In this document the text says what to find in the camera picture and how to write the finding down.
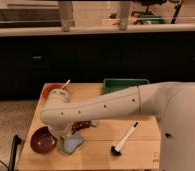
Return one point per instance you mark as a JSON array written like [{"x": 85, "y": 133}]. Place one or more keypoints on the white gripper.
[{"x": 59, "y": 131}]

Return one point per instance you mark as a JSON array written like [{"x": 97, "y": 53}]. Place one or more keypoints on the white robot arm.
[{"x": 173, "y": 102}]

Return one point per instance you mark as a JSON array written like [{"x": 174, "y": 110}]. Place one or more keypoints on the purple bowl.
[{"x": 42, "y": 141}]

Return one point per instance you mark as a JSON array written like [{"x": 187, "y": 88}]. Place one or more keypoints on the blue green sponge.
[{"x": 70, "y": 144}]

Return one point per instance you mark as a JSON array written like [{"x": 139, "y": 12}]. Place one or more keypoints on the dark patterned object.
[{"x": 80, "y": 125}]

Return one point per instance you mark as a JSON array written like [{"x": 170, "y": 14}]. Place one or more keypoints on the white spoon utensil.
[{"x": 63, "y": 86}]

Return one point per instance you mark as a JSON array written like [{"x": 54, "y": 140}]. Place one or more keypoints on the black white dish brush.
[{"x": 116, "y": 150}]

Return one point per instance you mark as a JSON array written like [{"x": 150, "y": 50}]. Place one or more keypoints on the green rectangular bin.
[{"x": 115, "y": 84}]

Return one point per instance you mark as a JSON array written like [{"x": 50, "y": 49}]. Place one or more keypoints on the dark cabinet counter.
[{"x": 32, "y": 57}]

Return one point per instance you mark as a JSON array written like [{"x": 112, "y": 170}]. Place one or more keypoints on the black chair frame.
[{"x": 15, "y": 143}]

